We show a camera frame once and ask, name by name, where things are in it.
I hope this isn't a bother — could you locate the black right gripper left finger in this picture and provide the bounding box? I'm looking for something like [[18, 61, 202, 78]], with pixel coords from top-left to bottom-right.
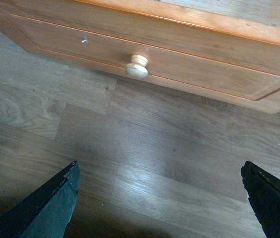
[[0, 161, 80, 238]]

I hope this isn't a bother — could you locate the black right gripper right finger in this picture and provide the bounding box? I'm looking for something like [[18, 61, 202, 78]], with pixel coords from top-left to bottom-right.
[[241, 161, 280, 238]]

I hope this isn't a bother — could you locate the wooden drawer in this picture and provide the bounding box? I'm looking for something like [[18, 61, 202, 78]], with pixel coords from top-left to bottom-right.
[[0, 0, 280, 114]]

